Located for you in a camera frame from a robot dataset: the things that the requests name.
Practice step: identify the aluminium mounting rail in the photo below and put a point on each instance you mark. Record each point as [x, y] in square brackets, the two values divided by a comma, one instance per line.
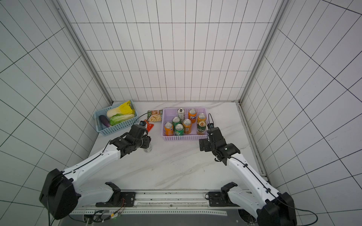
[157, 202]

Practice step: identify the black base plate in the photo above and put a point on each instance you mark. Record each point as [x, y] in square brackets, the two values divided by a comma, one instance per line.
[221, 198]
[118, 198]

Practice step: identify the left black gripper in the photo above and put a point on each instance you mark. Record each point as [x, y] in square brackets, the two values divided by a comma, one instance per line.
[146, 140]

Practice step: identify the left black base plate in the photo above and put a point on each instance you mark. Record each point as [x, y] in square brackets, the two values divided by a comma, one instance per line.
[118, 198]

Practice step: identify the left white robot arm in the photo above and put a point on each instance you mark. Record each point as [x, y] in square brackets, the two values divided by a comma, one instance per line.
[63, 191]

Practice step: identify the silver white drink can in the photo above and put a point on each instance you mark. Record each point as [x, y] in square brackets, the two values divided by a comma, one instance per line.
[148, 149]

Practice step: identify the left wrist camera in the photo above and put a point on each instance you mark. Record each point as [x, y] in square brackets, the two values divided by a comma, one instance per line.
[143, 123]

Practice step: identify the green Sprite can rear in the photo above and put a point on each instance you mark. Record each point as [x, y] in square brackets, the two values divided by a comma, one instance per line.
[176, 120]

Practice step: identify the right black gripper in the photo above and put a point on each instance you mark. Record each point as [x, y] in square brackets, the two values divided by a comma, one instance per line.
[213, 134]

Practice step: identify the blue plastic basket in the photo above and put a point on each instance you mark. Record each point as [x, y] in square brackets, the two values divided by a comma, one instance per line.
[100, 128]

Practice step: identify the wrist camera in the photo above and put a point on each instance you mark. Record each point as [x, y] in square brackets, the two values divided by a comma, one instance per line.
[143, 123]
[210, 125]

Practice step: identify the orange gold can right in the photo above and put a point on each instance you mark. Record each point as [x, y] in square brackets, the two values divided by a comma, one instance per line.
[201, 117]

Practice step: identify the green Sprite can front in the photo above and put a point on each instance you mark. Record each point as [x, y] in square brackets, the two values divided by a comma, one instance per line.
[179, 130]

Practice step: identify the purple plastic basket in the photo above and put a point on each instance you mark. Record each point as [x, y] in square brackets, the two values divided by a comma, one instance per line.
[170, 113]

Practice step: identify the green sprite can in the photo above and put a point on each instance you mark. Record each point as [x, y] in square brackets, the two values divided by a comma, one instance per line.
[176, 120]
[179, 130]

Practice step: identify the green lettuce cabbage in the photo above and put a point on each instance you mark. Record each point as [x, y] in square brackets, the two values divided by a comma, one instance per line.
[119, 118]

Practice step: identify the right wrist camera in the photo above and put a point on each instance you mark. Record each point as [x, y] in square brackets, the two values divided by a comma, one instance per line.
[210, 125]

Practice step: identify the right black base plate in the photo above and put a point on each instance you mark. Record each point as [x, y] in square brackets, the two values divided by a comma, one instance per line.
[221, 198]

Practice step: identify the green soup mix packet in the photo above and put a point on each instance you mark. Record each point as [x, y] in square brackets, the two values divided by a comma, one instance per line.
[154, 115]

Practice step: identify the green gold can right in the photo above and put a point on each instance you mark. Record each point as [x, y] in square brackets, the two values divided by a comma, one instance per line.
[201, 127]

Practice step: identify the orange Fanta can rear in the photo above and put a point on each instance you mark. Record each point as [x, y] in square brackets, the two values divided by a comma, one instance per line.
[192, 115]

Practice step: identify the purple eggplant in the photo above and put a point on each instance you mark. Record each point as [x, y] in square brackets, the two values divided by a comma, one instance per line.
[104, 120]

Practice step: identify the yellow napa cabbage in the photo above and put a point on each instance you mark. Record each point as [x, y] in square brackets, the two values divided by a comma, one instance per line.
[123, 109]

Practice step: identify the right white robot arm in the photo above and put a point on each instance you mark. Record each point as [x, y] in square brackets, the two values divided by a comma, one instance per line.
[263, 202]

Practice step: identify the red snack packet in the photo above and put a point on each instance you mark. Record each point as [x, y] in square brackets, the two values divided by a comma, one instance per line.
[148, 125]

